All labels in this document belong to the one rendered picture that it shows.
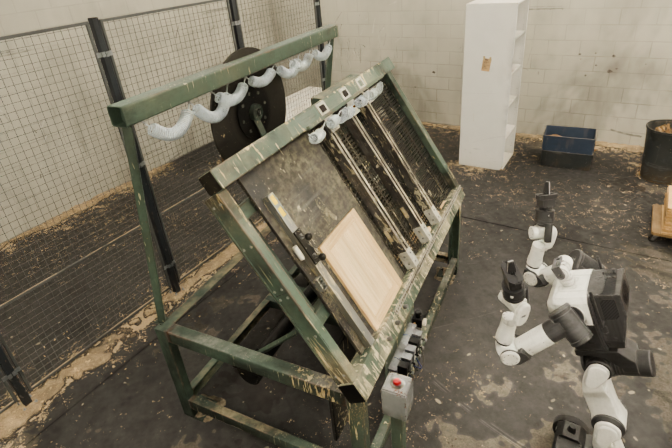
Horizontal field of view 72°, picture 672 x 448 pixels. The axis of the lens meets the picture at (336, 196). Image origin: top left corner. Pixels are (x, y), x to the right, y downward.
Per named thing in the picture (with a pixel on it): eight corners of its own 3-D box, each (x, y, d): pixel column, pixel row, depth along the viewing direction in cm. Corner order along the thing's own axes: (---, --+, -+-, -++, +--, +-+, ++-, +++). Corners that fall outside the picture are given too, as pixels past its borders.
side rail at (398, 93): (444, 192, 392) (456, 187, 385) (376, 79, 372) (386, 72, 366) (447, 187, 398) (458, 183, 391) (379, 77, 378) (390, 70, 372)
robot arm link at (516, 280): (504, 287, 174) (506, 306, 181) (530, 281, 172) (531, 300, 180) (493, 262, 184) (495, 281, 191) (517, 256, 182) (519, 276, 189)
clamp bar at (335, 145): (406, 271, 295) (438, 261, 281) (302, 113, 274) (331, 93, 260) (411, 262, 303) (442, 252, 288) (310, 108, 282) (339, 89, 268)
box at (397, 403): (405, 423, 216) (405, 397, 208) (382, 414, 221) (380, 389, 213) (413, 403, 226) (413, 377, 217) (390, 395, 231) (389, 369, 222)
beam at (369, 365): (350, 404, 228) (366, 402, 222) (336, 386, 226) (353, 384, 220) (454, 199, 400) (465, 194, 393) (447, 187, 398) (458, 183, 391)
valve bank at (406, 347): (410, 402, 247) (410, 370, 235) (385, 394, 253) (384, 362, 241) (435, 337, 286) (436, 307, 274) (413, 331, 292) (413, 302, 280)
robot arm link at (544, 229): (549, 214, 235) (547, 236, 237) (528, 214, 235) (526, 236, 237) (560, 220, 224) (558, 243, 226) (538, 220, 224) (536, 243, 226)
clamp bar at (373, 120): (430, 226, 339) (459, 216, 325) (343, 87, 318) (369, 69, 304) (434, 220, 347) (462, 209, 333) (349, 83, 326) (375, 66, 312)
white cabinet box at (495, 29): (501, 170, 607) (517, 2, 511) (458, 164, 636) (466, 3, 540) (513, 153, 651) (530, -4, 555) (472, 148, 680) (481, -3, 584)
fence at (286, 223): (365, 347, 242) (371, 346, 240) (262, 199, 226) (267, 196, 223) (369, 341, 246) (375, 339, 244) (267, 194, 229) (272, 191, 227)
